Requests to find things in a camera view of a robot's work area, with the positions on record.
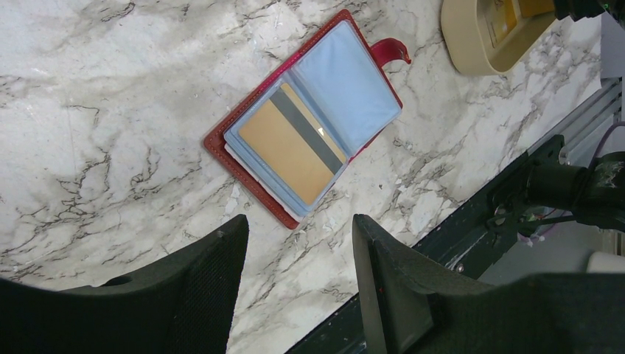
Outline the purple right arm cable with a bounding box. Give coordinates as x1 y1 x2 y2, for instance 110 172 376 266
588 121 625 170

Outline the gold credit card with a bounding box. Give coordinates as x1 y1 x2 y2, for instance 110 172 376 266
234 82 347 209

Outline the aluminium frame rail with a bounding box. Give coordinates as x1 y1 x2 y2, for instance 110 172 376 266
528 77 624 166

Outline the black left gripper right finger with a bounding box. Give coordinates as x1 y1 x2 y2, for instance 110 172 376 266
352 214 625 354

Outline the red leather card holder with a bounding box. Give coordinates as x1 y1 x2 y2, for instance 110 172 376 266
203 10 410 229

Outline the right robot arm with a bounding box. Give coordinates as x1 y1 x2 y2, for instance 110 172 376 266
482 79 624 284

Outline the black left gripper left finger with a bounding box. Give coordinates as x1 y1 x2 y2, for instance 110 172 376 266
1 215 249 353

